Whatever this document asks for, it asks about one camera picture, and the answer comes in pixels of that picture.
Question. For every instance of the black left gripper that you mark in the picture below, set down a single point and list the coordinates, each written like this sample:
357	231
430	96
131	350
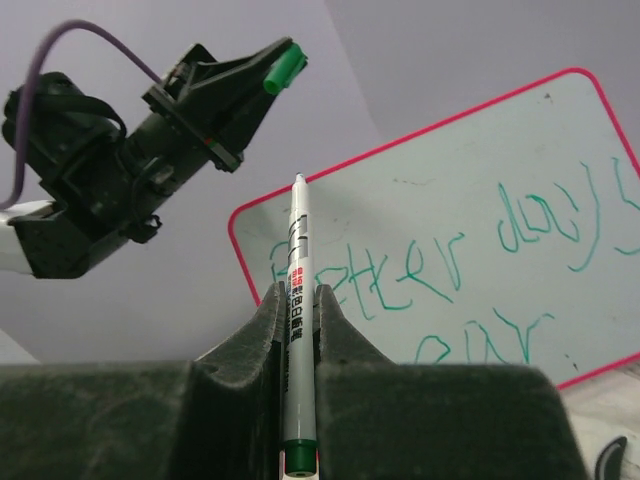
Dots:
106	183

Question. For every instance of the pink framed whiteboard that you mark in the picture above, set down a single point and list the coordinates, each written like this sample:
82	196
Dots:
508	233

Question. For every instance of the black grey handled pliers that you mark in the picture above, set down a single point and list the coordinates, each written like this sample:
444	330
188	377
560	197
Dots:
608	465

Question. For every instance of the green whiteboard marker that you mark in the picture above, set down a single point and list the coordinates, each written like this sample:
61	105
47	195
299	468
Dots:
299	421

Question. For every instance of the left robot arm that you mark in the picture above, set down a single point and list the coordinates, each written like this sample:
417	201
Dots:
45	245

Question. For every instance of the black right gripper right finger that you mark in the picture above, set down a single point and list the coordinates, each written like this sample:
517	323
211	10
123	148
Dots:
380	420

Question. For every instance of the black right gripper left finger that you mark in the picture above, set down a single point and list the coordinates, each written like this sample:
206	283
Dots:
215	417

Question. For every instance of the green marker cap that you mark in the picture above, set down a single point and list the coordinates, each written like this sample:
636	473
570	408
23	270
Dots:
285	69

